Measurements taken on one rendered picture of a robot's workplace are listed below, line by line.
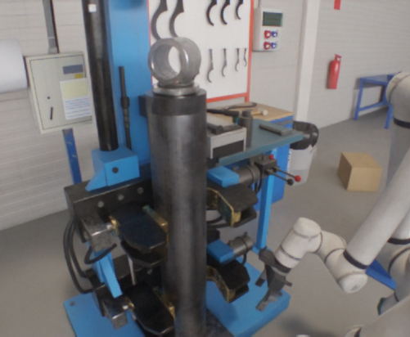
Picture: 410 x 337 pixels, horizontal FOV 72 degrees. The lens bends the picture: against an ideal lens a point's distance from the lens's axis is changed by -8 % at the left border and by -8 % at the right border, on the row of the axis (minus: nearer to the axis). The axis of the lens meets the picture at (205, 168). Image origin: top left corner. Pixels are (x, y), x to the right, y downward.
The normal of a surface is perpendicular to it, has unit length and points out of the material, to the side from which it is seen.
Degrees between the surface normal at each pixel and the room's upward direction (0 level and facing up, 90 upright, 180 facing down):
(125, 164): 90
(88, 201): 90
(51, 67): 90
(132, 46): 90
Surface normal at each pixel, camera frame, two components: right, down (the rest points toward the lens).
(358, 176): -0.14, 0.43
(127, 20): 0.61, 0.34
